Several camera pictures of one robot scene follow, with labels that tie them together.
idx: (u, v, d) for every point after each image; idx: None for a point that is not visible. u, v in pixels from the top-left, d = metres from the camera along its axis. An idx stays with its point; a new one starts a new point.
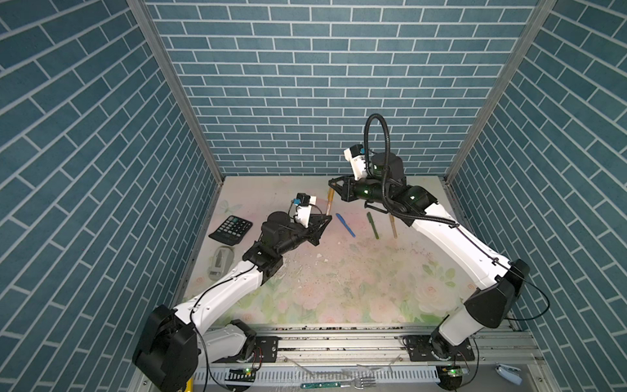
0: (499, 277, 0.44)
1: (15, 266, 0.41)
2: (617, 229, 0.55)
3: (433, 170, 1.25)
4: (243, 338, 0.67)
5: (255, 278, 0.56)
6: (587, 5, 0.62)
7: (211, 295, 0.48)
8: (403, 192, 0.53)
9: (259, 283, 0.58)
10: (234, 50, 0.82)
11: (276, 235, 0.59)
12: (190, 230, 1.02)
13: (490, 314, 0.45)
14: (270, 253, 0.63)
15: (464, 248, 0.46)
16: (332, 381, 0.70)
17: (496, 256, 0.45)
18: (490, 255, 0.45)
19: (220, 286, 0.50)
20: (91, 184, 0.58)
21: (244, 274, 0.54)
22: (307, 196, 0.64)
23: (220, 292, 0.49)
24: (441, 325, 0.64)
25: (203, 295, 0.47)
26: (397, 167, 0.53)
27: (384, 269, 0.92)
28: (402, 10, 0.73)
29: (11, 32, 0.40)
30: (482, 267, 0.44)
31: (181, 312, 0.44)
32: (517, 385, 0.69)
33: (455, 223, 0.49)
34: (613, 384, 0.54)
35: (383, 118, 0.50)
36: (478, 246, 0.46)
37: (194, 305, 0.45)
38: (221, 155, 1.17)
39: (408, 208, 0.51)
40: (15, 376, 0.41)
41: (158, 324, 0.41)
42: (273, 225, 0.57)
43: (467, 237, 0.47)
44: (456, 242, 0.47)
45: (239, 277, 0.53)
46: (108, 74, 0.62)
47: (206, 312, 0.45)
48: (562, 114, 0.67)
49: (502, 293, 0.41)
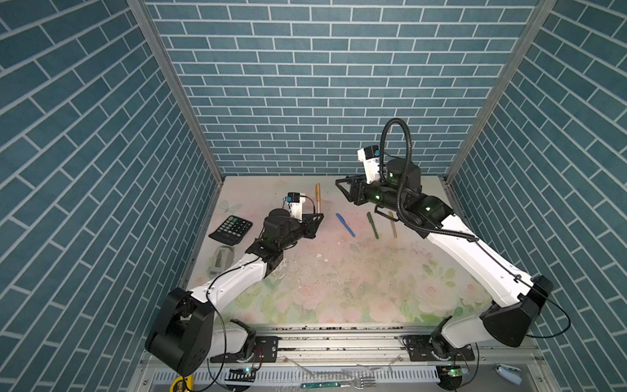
0: (522, 296, 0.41)
1: (15, 266, 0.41)
2: (617, 229, 0.55)
3: (433, 170, 1.25)
4: (244, 335, 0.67)
5: (260, 270, 0.59)
6: (587, 5, 0.62)
7: (224, 279, 0.51)
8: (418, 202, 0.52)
9: (262, 276, 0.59)
10: (234, 50, 0.82)
11: (278, 229, 0.64)
12: (190, 230, 1.02)
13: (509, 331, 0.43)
14: (271, 247, 0.67)
15: (483, 265, 0.44)
16: (332, 381, 0.70)
17: (520, 274, 0.43)
18: (513, 273, 0.43)
19: (229, 273, 0.53)
20: (91, 184, 0.58)
21: (252, 264, 0.58)
22: (297, 193, 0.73)
23: (231, 279, 0.51)
24: (446, 327, 0.63)
25: (216, 279, 0.50)
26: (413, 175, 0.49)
27: (384, 269, 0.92)
28: (402, 9, 0.72)
29: (11, 32, 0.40)
30: (504, 284, 0.42)
31: (197, 293, 0.46)
32: (517, 385, 0.69)
33: (473, 238, 0.47)
34: (613, 384, 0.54)
35: (405, 123, 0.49)
36: (499, 262, 0.44)
37: (208, 288, 0.48)
38: (221, 155, 1.17)
39: (424, 220, 0.49)
40: (15, 376, 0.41)
41: (175, 305, 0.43)
42: (275, 220, 0.62)
43: (486, 251, 0.45)
44: (482, 260, 0.44)
45: (247, 265, 0.57)
46: (108, 74, 0.62)
47: (221, 293, 0.48)
48: (562, 114, 0.67)
49: (526, 313, 0.39)
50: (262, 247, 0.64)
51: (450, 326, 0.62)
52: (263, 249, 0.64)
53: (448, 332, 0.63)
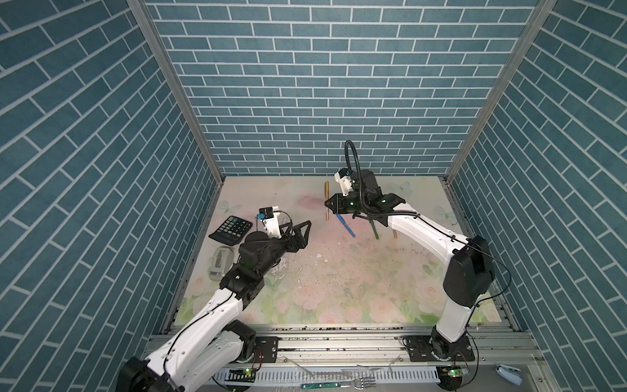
0: (455, 248, 0.49)
1: (15, 266, 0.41)
2: (617, 229, 0.55)
3: (433, 170, 1.25)
4: (239, 345, 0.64)
5: (234, 308, 0.54)
6: (587, 5, 0.62)
7: (188, 335, 0.46)
8: (378, 198, 0.64)
9: (241, 309, 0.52)
10: (234, 50, 0.82)
11: (255, 256, 0.57)
12: (190, 230, 1.02)
13: (462, 291, 0.48)
14: (250, 275, 0.59)
15: (422, 231, 0.54)
16: (332, 382, 0.70)
17: (455, 234, 0.52)
18: (448, 233, 0.52)
19: (195, 324, 0.47)
20: (91, 184, 0.58)
21: (223, 306, 0.51)
22: (269, 207, 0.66)
23: (197, 330, 0.47)
24: (439, 323, 0.65)
25: (180, 335, 0.45)
26: (371, 180, 0.66)
27: (384, 269, 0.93)
28: (402, 10, 0.73)
29: (12, 32, 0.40)
30: (441, 243, 0.51)
31: (154, 362, 0.41)
32: (517, 385, 0.69)
33: (416, 214, 0.58)
34: (613, 384, 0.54)
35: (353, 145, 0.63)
36: (439, 229, 0.53)
37: (169, 350, 0.43)
38: (221, 155, 1.17)
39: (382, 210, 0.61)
40: (14, 376, 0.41)
41: (131, 378, 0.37)
42: (251, 247, 0.56)
43: (428, 221, 0.55)
44: (424, 230, 0.54)
45: (216, 309, 0.51)
46: (108, 74, 0.62)
47: (182, 358, 0.43)
48: (562, 114, 0.67)
49: (458, 263, 0.46)
50: (237, 278, 0.57)
51: (441, 322, 0.64)
52: (239, 280, 0.57)
53: (442, 327, 0.64)
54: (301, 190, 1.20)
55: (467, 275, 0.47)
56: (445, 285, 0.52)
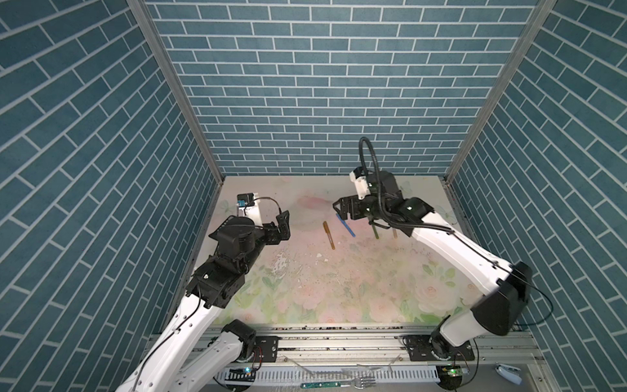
0: (501, 280, 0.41)
1: (15, 265, 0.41)
2: (617, 229, 0.55)
3: (433, 170, 1.25)
4: (238, 346, 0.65)
5: (205, 318, 0.45)
6: (587, 5, 0.62)
7: (154, 362, 0.40)
8: (399, 205, 0.56)
9: (217, 312, 0.47)
10: (234, 50, 0.82)
11: (234, 243, 0.47)
12: (189, 230, 1.01)
13: (498, 322, 0.44)
14: (230, 269, 0.51)
15: (461, 253, 0.47)
16: (332, 381, 0.70)
17: (497, 260, 0.45)
18: (490, 259, 0.46)
19: (160, 347, 0.41)
20: (91, 184, 0.58)
21: (189, 321, 0.43)
22: (251, 195, 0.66)
23: (163, 358, 0.40)
24: (444, 326, 0.63)
25: (147, 363, 0.40)
26: (389, 182, 0.58)
27: (384, 269, 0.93)
28: (402, 9, 0.72)
29: (11, 31, 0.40)
30: (482, 271, 0.44)
31: None
32: (517, 385, 0.69)
33: (451, 229, 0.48)
34: (613, 384, 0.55)
35: (369, 141, 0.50)
36: (478, 251, 0.47)
37: (135, 384, 0.39)
38: (221, 155, 1.17)
39: (406, 219, 0.53)
40: (15, 376, 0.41)
41: None
42: (230, 233, 0.47)
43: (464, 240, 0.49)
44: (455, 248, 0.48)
45: (184, 325, 0.43)
46: (108, 74, 0.62)
47: (148, 390, 0.38)
48: (562, 114, 0.67)
49: (504, 296, 0.42)
50: (207, 278, 0.47)
51: (446, 325, 0.62)
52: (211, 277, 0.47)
53: (447, 333, 0.63)
54: (301, 190, 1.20)
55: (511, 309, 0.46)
56: (476, 314, 0.48)
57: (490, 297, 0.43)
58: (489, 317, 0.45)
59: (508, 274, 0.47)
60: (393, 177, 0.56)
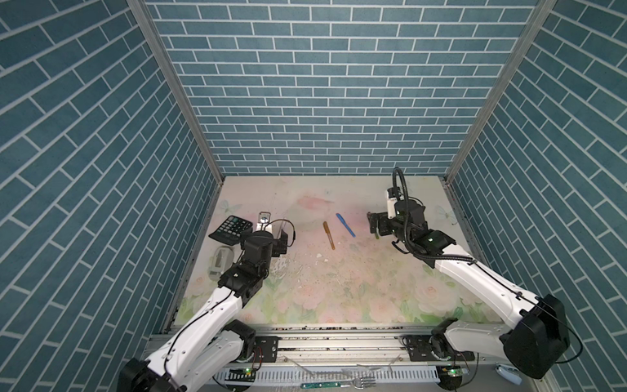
0: (523, 312, 0.42)
1: (15, 266, 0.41)
2: (617, 229, 0.55)
3: (433, 170, 1.25)
4: (240, 344, 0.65)
5: (233, 306, 0.53)
6: (587, 5, 0.62)
7: (188, 336, 0.45)
8: (424, 235, 0.58)
9: (238, 308, 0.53)
10: (234, 50, 0.82)
11: (259, 250, 0.59)
12: (190, 230, 1.02)
13: (531, 358, 0.41)
14: (250, 272, 0.60)
15: (484, 284, 0.47)
16: (332, 381, 0.70)
17: (521, 291, 0.44)
18: (513, 291, 0.45)
19: (193, 324, 0.47)
20: (91, 184, 0.58)
21: (221, 305, 0.51)
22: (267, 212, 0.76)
23: (196, 331, 0.46)
24: (449, 330, 0.64)
25: (180, 336, 0.45)
26: (418, 212, 0.59)
27: (384, 269, 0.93)
28: (402, 9, 0.72)
29: (11, 31, 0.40)
30: (504, 300, 0.44)
31: (154, 363, 0.41)
32: (517, 385, 0.69)
33: (472, 260, 0.51)
34: (613, 384, 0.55)
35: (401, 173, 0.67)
36: (500, 282, 0.46)
37: (169, 350, 0.43)
38: (221, 155, 1.17)
39: (429, 250, 0.56)
40: (15, 376, 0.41)
41: (132, 379, 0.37)
42: (255, 242, 0.57)
43: (489, 273, 0.48)
44: (477, 278, 0.48)
45: (216, 307, 0.51)
46: (108, 74, 0.62)
47: (182, 357, 0.43)
48: (562, 114, 0.67)
49: (527, 327, 0.39)
50: (234, 276, 0.57)
51: (455, 331, 0.62)
52: (237, 277, 0.57)
53: (451, 336, 0.62)
54: (301, 190, 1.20)
55: (540, 343, 0.40)
56: (509, 348, 0.44)
57: (516, 329, 0.41)
58: (522, 350, 0.42)
59: (532, 306, 0.44)
60: (423, 209, 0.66)
